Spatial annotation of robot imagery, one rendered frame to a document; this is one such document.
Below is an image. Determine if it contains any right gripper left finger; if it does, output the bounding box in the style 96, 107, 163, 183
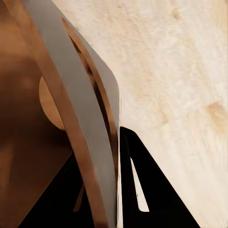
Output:
18, 152, 95, 228

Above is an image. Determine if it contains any trash can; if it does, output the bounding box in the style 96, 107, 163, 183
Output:
0, 0, 120, 228

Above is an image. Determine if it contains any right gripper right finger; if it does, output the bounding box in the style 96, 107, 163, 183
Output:
119, 126, 200, 228

